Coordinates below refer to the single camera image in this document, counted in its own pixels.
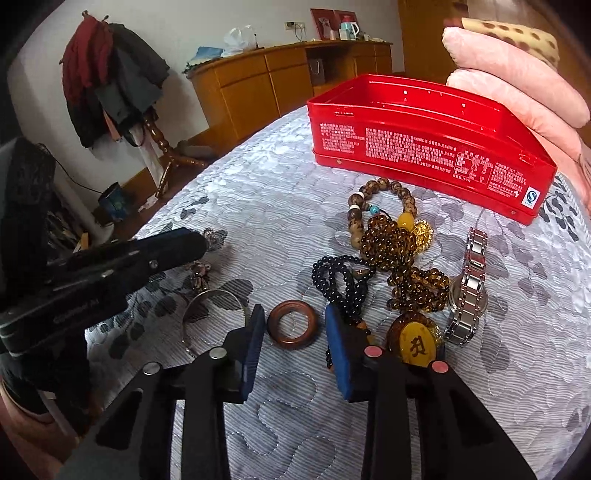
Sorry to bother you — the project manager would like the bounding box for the wooden sideboard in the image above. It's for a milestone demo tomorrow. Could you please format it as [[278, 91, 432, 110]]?
[[187, 39, 393, 144]]

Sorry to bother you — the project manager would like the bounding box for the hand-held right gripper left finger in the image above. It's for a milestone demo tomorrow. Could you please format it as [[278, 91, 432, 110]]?
[[58, 304, 267, 480]]

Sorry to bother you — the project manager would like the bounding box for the pink folded quilt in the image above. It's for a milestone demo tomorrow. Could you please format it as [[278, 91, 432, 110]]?
[[442, 27, 591, 208]]

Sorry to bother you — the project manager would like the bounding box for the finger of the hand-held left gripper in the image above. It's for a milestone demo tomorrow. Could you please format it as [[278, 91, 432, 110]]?
[[46, 249, 208, 302], [69, 227, 208, 267]]

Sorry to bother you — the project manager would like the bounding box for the blue cloth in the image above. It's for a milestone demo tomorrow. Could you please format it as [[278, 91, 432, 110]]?
[[182, 46, 227, 75]]

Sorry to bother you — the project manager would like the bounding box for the person's left forearm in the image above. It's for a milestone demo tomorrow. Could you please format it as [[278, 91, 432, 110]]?
[[0, 383, 75, 480]]

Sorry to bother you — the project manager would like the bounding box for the brown wooden bead bracelet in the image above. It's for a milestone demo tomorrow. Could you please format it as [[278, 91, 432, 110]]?
[[347, 178, 417, 254]]

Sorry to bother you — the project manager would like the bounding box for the pink bead charm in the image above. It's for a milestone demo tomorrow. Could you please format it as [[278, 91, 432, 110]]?
[[187, 261, 215, 291]]

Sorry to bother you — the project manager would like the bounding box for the dark grey hanging jacket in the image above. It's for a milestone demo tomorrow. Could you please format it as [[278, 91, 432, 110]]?
[[67, 23, 171, 148]]

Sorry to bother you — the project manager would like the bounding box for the wooden coat rack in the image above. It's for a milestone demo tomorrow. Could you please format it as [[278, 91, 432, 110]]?
[[139, 108, 208, 199]]

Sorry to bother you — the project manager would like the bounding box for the wooden wardrobe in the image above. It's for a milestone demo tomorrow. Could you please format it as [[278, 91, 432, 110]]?
[[397, 0, 591, 84]]

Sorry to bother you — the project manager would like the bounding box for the crystal flower brooch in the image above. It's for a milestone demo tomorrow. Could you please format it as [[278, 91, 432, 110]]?
[[203, 228, 229, 252]]

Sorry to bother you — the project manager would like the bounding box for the white plastic bag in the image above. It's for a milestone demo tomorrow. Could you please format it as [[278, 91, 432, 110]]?
[[223, 25, 259, 57]]

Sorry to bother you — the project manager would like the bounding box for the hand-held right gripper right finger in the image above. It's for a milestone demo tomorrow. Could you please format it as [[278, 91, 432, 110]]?
[[324, 305, 539, 480]]

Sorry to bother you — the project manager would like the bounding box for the silver bangle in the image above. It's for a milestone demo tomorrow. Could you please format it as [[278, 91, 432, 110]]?
[[181, 288, 252, 356]]

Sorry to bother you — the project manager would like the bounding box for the black bead necklace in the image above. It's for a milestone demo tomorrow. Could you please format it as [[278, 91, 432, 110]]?
[[311, 255, 376, 370]]

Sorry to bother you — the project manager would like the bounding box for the gold lion ornament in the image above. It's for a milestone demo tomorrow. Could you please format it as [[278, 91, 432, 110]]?
[[412, 222, 435, 252]]

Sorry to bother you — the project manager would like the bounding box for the pair of shoes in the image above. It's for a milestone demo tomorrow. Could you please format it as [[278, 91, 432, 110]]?
[[173, 141, 218, 160]]

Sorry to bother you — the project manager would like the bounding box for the red tin box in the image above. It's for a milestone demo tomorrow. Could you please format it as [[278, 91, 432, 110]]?
[[307, 74, 556, 226]]

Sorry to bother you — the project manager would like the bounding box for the red hanging garment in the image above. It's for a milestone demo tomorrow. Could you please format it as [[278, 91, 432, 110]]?
[[62, 18, 112, 107]]

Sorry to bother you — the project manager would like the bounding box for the silver metal watch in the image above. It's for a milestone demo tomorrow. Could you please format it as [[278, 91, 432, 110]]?
[[443, 226, 490, 347]]

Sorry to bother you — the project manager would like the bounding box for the brown wooden ring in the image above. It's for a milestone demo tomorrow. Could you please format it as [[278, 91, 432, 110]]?
[[267, 300, 319, 344]]

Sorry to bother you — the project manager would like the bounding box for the amber bead necklace with pendant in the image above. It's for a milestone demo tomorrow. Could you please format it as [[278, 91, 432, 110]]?
[[360, 216, 451, 367]]

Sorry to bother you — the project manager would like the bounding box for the yellow spotted pillow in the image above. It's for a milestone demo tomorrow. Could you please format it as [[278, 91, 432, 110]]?
[[455, 17, 561, 70]]

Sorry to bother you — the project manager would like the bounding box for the black cable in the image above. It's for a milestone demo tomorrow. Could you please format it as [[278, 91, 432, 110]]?
[[37, 143, 108, 195]]

